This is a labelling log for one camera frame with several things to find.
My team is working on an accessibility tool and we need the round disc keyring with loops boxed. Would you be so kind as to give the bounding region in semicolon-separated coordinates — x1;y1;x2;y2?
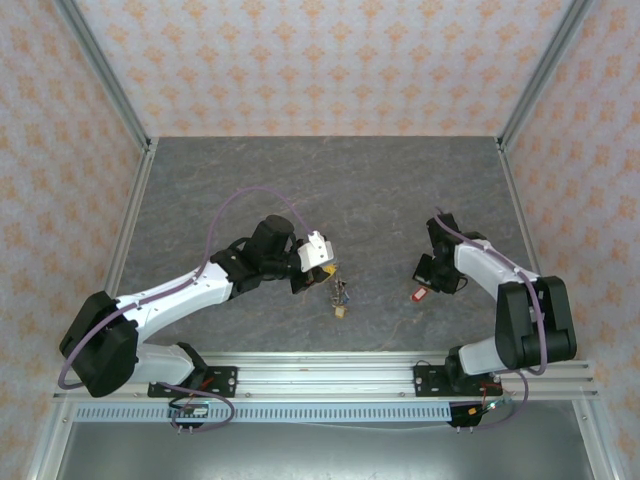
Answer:
327;267;351;307

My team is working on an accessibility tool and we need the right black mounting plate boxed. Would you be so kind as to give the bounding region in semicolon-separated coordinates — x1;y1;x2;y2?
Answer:
413;364;504;400

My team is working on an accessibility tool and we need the black mounting plate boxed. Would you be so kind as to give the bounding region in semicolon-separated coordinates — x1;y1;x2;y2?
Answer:
147;366;239;400
413;364;504;400

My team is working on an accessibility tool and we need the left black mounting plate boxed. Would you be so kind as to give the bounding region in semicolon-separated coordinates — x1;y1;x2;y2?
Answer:
147;366;239;400

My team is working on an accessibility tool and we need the grey metal shelf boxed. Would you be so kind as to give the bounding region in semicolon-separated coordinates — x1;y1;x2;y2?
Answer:
54;422;596;480

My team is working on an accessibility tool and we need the left small controller board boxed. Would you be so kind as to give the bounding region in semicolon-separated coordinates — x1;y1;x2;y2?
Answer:
167;397;211;421

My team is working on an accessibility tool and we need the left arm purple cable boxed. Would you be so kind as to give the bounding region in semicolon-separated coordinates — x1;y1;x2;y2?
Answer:
58;185;321;435

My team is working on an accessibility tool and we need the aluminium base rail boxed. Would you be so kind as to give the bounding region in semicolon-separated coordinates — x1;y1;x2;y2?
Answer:
53;351;600;401

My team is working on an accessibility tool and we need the right aluminium table side rail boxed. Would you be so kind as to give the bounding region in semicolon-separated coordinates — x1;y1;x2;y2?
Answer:
495;137;619;480

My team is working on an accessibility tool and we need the aluminium table side rail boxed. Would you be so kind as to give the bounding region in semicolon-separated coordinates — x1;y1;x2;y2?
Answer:
24;138;160;480
495;137;619;480

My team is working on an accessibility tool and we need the white slotted cable duct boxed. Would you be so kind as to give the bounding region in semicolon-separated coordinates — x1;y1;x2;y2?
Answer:
73;403;454;425

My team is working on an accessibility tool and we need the left aluminium table side rail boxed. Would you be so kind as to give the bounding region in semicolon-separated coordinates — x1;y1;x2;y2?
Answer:
24;138;160;480

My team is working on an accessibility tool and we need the right aluminium frame post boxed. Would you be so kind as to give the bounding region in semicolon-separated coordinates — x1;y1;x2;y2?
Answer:
499;0;591;151

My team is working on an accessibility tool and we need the aluminium frame post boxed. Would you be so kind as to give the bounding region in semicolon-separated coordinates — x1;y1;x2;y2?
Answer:
499;0;591;151
53;0;153;151

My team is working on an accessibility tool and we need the left aluminium frame post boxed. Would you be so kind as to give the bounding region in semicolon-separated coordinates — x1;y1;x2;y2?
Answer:
53;0;153;151

